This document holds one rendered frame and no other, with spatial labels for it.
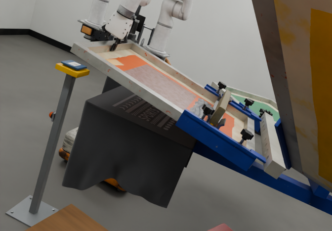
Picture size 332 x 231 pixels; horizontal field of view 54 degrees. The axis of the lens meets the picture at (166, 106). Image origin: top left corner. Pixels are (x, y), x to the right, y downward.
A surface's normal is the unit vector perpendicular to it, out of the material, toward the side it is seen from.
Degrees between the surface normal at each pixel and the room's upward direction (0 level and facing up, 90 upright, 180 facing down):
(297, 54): 148
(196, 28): 90
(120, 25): 92
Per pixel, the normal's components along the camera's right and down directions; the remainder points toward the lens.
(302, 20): -0.65, 0.75
